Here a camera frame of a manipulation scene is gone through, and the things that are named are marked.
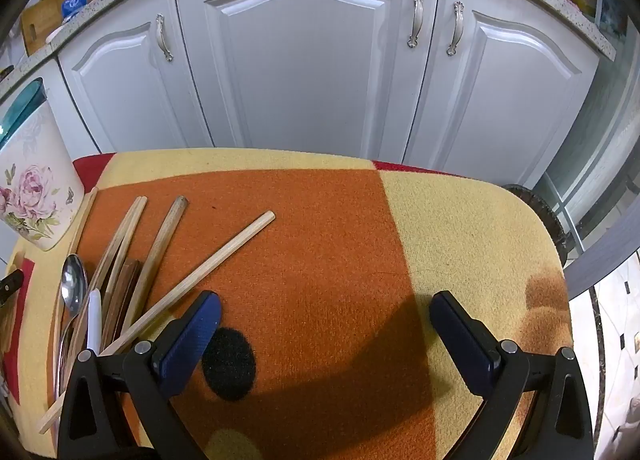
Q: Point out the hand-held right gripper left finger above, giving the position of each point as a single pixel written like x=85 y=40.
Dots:
x=192 y=335

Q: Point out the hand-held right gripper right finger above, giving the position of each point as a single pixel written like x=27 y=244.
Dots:
x=465 y=345

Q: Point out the metal spoon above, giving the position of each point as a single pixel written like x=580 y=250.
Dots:
x=74 y=282

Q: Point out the floral utensil holder teal rim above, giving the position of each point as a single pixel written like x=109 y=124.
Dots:
x=35 y=180

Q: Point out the dark trash bin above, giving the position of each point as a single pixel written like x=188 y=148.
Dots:
x=542 y=220

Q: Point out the orange yellow printed blanket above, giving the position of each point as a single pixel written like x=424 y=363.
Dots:
x=325 y=240

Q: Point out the white cabinet door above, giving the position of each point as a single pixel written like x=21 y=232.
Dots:
x=125 y=90
x=75 y=115
x=310 y=70
x=510 y=100

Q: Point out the small white bowl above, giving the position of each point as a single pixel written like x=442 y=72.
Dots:
x=56 y=33

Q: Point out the speckled stone countertop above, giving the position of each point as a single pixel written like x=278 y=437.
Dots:
x=575 y=15

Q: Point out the wooden cutting board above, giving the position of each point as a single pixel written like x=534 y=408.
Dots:
x=40 y=18

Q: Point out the blue plastic bag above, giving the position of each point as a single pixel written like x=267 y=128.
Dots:
x=75 y=3

